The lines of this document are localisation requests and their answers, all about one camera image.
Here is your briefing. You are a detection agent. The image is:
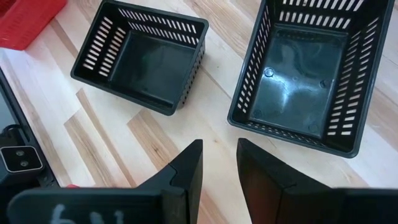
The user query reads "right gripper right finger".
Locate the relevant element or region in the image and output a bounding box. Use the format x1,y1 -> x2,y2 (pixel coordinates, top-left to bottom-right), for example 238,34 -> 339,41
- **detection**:
236,138 -> 398,224

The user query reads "black plastic slotted basket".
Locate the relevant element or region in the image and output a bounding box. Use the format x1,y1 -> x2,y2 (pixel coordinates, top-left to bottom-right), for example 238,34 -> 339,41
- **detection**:
226,0 -> 397,159
70,0 -> 210,117

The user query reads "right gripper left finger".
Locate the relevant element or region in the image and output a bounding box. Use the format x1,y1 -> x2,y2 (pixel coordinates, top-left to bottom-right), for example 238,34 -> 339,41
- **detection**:
6,139 -> 204,224

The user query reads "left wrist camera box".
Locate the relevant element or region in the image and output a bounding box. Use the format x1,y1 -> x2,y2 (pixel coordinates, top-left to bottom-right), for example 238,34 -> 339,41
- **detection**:
0,144 -> 45,185

